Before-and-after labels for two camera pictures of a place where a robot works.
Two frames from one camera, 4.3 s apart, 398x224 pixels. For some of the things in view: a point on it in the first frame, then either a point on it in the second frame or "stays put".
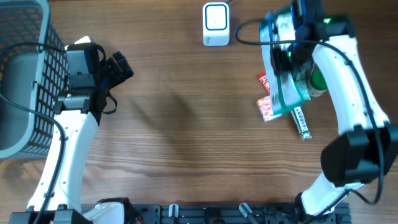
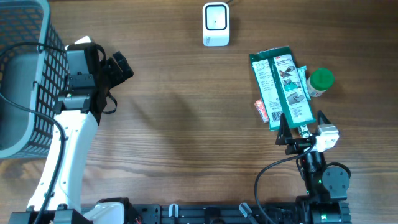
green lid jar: (316, 83) stays put
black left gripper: (118, 75) stays put
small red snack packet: (266, 109) stays put
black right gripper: (278, 66) to (285, 137)
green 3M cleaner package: (287, 89) to (282, 87)
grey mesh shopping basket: (29, 75) stays put
